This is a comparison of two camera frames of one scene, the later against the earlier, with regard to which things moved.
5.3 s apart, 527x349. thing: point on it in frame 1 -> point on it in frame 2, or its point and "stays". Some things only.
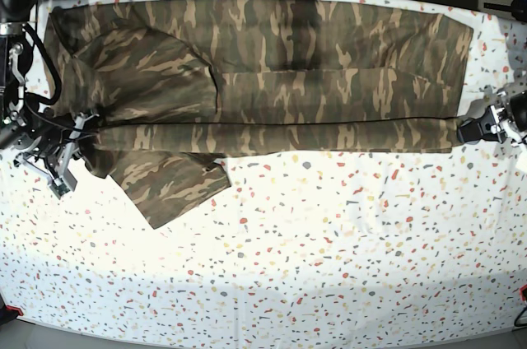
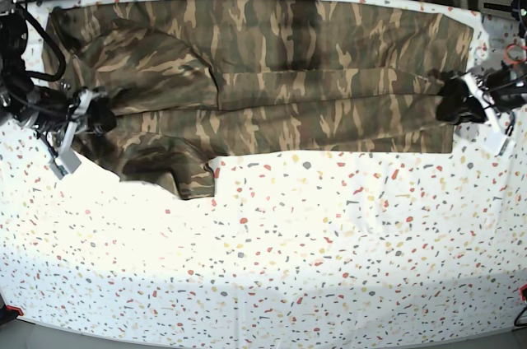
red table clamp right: (524, 292) stays
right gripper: (48, 136) -> (51, 111)
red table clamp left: (15, 309) stays
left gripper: (480, 128) -> (506, 87)
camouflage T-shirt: (165, 89) stays
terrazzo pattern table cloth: (305, 247) stays
